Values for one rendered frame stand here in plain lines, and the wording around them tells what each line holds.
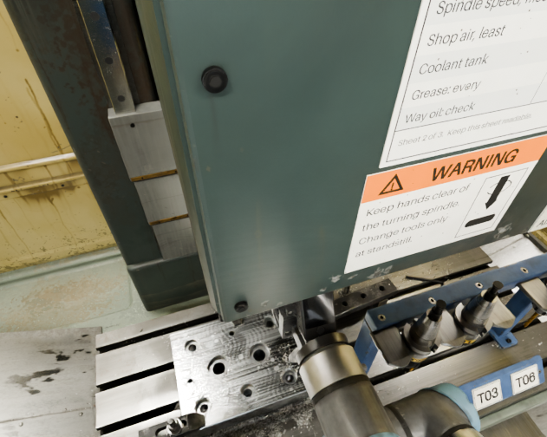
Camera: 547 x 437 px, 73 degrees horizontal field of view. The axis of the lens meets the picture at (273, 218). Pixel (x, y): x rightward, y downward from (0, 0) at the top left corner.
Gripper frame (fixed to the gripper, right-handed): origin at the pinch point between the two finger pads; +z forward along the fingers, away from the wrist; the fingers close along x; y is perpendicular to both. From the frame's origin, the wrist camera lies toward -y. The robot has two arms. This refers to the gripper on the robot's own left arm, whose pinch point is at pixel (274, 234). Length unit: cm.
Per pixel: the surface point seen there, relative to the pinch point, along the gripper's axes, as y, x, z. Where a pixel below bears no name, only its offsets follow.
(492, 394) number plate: 45, 45, -26
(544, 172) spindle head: -25.1, 16.1, -21.3
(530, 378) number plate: 45, 56, -26
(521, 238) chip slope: 55, 99, 15
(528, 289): 17, 48, -15
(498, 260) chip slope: 59, 88, 11
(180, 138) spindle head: -33.9, -12.2, -20.2
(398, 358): 17.2, 15.8, -19.1
